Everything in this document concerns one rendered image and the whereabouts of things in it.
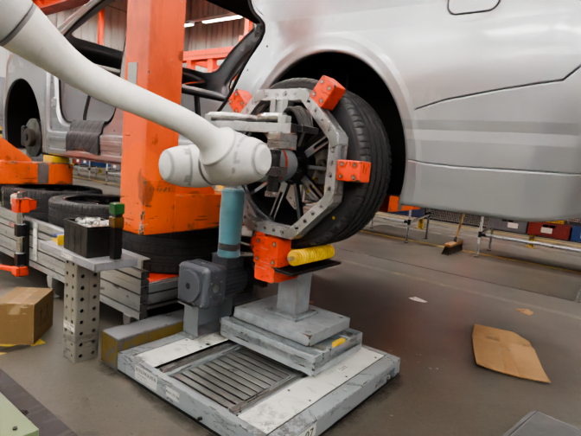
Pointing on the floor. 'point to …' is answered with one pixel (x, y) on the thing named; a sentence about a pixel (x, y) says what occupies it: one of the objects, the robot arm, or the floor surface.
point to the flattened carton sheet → (506, 353)
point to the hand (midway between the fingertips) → (274, 170)
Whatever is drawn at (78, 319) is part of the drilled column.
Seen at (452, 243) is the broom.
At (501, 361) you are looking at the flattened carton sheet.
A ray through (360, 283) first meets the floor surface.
